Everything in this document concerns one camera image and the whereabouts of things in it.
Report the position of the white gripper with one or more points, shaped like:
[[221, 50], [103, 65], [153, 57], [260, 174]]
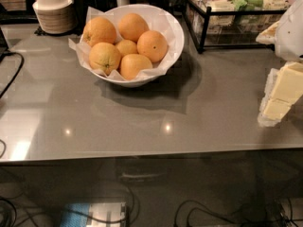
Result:
[[290, 32]]

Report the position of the white paper bowl liner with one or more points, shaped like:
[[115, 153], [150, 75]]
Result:
[[164, 19]]

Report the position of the white ceramic bowl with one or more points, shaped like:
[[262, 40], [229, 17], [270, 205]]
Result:
[[176, 38]]

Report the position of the green packet in rack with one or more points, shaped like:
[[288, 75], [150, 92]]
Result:
[[247, 4]]

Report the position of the small orange centre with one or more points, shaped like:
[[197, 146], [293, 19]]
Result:
[[126, 47]]

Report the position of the black cup holder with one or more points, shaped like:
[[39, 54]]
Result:
[[83, 3]]

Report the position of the blue white box below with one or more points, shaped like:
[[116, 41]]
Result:
[[103, 214]]

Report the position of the stack of paper bowls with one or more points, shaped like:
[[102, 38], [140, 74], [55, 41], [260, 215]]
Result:
[[55, 16]]

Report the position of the black wire rack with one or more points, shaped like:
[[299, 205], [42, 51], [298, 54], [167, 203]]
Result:
[[216, 23]]

